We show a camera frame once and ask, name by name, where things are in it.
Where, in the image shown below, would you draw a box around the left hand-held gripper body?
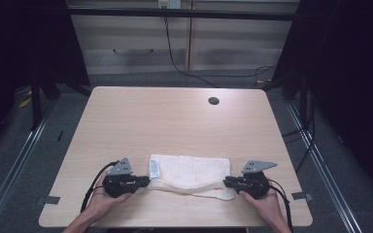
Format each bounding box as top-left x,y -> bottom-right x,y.
101,157 -> 141,199

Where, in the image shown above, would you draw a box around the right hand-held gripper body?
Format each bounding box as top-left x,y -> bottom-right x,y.
236,160 -> 279,200

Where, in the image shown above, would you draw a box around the white towel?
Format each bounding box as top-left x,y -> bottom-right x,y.
147,153 -> 237,202

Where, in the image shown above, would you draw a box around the person's left hand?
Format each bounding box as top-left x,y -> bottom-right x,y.
88,170 -> 134,217

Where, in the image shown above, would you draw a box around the person's right hand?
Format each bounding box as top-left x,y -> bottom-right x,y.
238,187 -> 286,225

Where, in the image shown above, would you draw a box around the grey tape strip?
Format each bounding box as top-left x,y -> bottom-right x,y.
35,195 -> 61,206
291,191 -> 314,202

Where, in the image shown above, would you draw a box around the yellow floor item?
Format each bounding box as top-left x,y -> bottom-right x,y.
18,90 -> 33,109

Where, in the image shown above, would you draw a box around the black curtain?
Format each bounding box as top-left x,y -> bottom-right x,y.
0,0 -> 90,156
271,0 -> 373,203

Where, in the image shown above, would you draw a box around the white cabinet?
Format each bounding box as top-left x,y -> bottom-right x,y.
66,0 -> 300,76

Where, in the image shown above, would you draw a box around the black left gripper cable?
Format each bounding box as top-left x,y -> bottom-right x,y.
80,160 -> 120,214

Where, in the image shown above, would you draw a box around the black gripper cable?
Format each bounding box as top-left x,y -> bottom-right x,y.
266,179 -> 294,233
80,160 -> 120,214

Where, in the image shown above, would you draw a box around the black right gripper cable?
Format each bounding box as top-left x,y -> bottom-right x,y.
266,179 -> 294,233

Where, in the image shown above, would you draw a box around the black floor cables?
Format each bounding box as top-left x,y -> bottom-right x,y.
283,96 -> 317,172

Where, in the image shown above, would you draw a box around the metal floor rail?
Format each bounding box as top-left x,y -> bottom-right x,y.
286,101 -> 364,233
0,106 -> 55,233

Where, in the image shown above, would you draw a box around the black stand post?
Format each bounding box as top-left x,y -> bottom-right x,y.
30,64 -> 43,132
299,74 -> 309,130

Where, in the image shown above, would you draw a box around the long black wall cable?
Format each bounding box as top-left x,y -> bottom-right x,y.
163,8 -> 277,89

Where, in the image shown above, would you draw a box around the black cabinet handle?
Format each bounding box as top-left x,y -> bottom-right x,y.
112,48 -> 154,55

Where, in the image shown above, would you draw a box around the black horizontal frame bar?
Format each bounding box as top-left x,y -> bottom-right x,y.
67,8 -> 300,22

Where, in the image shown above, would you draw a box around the white wall socket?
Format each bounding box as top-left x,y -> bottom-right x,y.
157,0 -> 183,10

